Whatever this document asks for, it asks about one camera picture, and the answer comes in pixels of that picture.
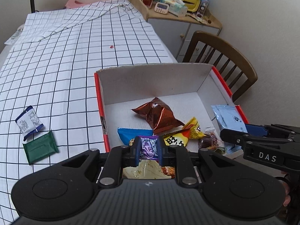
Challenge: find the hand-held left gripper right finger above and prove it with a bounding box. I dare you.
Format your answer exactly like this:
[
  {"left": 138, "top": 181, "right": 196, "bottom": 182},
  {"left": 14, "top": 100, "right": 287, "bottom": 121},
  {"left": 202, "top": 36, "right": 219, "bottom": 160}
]
[{"left": 157, "top": 136, "right": 235, "bottom": 188}]

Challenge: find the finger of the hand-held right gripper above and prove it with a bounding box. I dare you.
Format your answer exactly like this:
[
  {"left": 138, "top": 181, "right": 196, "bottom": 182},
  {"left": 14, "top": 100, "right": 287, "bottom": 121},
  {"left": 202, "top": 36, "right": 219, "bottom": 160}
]
[
  {"left": 245, "top": 123, "right": 300, "bottom": 137},
  {"left": 220, "top": 128, "right": 250, "bottom": 147}
]

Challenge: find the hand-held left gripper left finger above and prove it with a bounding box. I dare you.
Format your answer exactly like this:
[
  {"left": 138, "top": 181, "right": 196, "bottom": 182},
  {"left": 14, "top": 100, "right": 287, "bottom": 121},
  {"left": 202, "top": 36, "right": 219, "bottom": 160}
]
[{"left": 61, "top": 136, "right": 142, "bottom": 188}]

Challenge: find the small purple snack packet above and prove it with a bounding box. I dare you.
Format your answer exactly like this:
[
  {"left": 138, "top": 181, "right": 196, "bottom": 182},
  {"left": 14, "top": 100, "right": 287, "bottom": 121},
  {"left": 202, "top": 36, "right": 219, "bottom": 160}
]
[{"left": 138, "top": 136, "right": 160, "bottom": 161}]

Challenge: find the light blue snack packet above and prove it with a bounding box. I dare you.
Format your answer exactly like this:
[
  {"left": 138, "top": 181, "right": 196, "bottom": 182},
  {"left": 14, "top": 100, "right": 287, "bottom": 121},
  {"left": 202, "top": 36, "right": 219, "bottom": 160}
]
[{"left": 211, "top": 105, "right": 249, "bottom": 154}]

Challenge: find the blue cookie packet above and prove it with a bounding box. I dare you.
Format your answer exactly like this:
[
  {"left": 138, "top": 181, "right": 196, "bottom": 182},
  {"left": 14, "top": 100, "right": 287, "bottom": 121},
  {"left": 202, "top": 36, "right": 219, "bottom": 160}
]
[{"left": 117, "top": 128, "right": 154, "bottom": 148}]

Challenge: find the yellow orange snack packet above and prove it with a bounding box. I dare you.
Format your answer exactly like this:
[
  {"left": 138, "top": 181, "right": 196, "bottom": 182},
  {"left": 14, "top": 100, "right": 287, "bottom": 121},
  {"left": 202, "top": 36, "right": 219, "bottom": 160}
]
[{"left": 163, "top": 129, "right": 191, "bottom": 147}]

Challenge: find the cream triangular snack packet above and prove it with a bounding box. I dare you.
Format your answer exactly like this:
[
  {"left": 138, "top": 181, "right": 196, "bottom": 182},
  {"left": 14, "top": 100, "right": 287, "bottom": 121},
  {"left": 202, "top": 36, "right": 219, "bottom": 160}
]
[{"left": 123, "top": 160, "right": 173, "bottom": 180}]

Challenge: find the red orange snack bag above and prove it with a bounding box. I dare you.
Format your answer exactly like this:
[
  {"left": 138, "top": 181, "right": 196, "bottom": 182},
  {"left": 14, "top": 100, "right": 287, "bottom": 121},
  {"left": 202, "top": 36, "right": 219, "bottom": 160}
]
[{"left": 160, "top": 166, "right": 176, "bottom": 179}]

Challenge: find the clear brown jelly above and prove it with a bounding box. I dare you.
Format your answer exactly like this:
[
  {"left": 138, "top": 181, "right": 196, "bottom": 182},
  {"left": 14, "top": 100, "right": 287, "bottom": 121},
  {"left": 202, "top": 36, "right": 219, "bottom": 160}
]
[{"left": 206, "top": 146, "right": 227, "bottom": 155}]

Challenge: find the dark brown cake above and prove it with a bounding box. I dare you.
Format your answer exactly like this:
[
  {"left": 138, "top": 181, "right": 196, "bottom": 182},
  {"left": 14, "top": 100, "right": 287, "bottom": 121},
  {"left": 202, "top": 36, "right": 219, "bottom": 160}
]
[{"left": 198, "top": 128, "right": 223, "bottom": 149}]

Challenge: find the brown metallic snack bag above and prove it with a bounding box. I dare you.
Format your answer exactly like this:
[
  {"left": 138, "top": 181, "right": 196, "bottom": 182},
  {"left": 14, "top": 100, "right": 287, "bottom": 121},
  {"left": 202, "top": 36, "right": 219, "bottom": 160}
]
[{"left": 131, "top": 97, "right": 185, "bottom": 135}]

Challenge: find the yellow candy packet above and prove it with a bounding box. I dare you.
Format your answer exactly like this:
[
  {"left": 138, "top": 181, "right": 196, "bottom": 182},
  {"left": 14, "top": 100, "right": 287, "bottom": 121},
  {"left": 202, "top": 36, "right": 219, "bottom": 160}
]
[{"left": 183, "top": 117, "right": 211, "bottom": 140}]

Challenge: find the red cardboard box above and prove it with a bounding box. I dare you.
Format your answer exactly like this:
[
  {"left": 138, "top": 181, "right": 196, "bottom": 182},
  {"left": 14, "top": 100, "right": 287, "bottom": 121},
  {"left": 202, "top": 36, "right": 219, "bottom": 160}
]
[{"left": 94, "top": 63, "right": 249, "bottom": 181}]

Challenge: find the person's right hand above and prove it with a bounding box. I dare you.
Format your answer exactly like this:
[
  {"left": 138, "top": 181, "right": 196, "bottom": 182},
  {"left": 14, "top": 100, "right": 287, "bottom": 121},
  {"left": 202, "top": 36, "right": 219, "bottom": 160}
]
[{"left": 282, "top": 172, "right": 293, "bottom": 208}]

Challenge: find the wooden chair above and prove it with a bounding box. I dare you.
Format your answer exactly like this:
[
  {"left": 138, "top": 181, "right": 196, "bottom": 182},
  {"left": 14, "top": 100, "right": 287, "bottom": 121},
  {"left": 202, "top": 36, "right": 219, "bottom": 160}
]
[{"left": 182, "top": 31, "right": 258, "bottom": 102}]

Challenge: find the green snack packet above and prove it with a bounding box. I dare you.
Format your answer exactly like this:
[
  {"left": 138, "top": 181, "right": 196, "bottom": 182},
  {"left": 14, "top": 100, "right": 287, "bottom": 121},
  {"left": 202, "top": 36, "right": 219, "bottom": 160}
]
[{"left": 23, "top": 130, "right": 59, "bottom": 165}]

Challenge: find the white blue snack packet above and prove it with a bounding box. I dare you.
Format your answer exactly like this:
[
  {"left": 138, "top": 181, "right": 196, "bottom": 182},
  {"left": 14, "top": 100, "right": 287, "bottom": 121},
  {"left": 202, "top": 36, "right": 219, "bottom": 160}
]
[{"left": 15, "top": 105, "right": 45, "bottom": 139}]

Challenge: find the white cabinet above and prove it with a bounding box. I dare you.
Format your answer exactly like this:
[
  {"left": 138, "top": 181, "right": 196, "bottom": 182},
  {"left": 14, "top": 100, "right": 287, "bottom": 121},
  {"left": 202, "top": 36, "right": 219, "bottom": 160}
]
[{"left": 146, "top": 17, "right": 221, "bottom": 63}]

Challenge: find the white checked tablecloth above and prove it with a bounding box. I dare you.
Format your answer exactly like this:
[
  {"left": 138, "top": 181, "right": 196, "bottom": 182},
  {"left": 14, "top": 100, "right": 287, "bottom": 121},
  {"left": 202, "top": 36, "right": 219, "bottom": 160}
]
[{"left": 0, "top": 0, "right": 179, "bottom": 221}]

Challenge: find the wooden desktop organizer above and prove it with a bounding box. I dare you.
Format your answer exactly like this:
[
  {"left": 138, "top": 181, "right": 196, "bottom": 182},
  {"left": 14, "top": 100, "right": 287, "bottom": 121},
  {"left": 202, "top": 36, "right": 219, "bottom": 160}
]
[{"left": 130, "top": 0, "right": 222, "bottom": 30}]

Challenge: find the yellow storage box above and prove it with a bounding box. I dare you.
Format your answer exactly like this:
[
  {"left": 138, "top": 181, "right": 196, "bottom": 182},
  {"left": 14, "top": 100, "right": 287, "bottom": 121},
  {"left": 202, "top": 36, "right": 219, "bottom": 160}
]
[{"left": 179, "top": 0, "right": 201, "bottom": 12}]

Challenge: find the tissue pack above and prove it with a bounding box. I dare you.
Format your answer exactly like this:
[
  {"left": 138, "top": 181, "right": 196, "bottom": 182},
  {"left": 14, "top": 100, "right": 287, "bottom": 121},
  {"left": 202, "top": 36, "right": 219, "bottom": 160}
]
[{"left": 166, "top": 0, "right": 188, "bottom": 17}]

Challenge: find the white digital timer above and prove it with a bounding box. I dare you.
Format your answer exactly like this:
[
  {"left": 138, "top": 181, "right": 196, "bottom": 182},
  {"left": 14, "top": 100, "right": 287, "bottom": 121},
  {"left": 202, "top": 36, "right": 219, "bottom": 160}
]
[{"left": 154, "top": 2, "right": 170, "bottom": 14}]

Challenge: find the pink cloth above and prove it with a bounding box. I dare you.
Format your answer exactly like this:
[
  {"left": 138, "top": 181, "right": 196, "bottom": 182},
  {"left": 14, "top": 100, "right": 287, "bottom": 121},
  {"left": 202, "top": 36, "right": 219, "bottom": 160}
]
[{"left": 65, "top": 0, "right": 92, "bottom": 9}]

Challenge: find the white printed paper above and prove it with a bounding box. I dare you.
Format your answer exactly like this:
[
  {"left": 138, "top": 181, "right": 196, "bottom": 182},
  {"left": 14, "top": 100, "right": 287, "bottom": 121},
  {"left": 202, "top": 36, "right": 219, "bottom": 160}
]
[{"left": 5, "top": 25, "right": 25, "bottom": 45}]

